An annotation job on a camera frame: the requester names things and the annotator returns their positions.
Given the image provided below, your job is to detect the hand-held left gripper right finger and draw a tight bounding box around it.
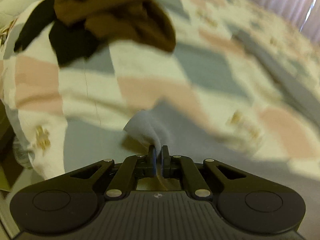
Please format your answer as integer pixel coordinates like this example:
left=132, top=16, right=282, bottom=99
left=161, top=145, right=253, bottom=200

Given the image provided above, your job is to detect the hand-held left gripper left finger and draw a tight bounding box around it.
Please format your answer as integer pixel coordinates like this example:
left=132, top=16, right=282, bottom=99
left=66, top=145, right=157, bottom=201

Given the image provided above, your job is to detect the grey garment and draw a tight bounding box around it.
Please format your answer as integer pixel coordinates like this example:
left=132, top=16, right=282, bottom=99
left=122, top=100, right=320, bottom=183

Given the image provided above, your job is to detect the checked bear print quilt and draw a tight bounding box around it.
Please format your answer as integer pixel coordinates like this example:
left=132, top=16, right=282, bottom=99
left=0, top=0, right=320, bottom=180

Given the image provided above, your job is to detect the clear plastic bag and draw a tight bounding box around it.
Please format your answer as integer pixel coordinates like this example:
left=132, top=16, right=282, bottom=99
left=12, top=136, right=34, bottom=169

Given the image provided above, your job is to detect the black garment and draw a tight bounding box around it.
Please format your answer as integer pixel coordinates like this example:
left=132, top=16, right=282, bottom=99
left=14, top=2, right=106, bottom=68

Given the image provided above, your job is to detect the brown garment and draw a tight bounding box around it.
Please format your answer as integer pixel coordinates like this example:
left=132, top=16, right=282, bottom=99
left=54, top=0, right=177, bottom=53

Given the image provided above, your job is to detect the pink sheer curtain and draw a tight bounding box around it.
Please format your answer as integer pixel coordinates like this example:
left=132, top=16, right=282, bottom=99
left=225, top=0, right=320, bottom=43

